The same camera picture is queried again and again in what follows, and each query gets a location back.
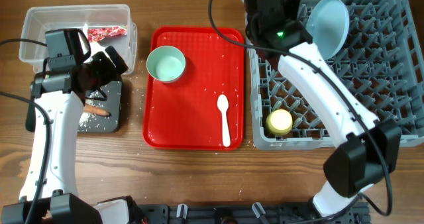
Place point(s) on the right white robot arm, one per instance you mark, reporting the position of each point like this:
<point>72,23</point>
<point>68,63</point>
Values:
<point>366,149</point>

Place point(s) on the red patterned wrapper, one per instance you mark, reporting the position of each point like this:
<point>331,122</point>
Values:
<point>98,34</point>

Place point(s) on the brown carrot piece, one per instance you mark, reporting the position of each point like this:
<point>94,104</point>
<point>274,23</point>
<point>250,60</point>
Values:
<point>95,110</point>

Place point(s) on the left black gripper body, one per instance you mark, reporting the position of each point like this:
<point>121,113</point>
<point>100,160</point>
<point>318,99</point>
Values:
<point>101,71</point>

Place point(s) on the yellow plastic cup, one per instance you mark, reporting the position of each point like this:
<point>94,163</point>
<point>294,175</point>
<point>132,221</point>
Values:
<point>279,122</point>

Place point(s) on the white rice pile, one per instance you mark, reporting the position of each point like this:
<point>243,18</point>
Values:
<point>88,114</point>

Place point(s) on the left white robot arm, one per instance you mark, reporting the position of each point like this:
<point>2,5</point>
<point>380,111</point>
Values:
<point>50,185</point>

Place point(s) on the grey dishwasher rack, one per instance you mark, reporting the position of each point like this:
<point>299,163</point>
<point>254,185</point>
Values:
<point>381,64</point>

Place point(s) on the crumpled white tissue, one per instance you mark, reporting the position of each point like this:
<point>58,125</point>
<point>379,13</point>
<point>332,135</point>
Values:
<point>95,46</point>

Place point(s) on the red plastic tray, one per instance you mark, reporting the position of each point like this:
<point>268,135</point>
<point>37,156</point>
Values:
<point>184,113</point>

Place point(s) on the clear plastic bin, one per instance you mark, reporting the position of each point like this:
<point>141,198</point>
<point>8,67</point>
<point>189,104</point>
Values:
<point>40,20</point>

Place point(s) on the light blue plate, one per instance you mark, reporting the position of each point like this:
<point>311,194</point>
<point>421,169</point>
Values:
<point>328,24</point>

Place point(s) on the black waste tray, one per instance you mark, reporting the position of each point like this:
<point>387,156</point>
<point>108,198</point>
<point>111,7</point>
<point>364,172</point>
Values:
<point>109,118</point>

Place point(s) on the white plastic spoon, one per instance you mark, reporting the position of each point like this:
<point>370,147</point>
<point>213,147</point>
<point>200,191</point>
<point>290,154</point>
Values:
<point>223,105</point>

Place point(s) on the green bowl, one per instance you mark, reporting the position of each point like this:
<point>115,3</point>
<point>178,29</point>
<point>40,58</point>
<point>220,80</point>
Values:
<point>166,64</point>

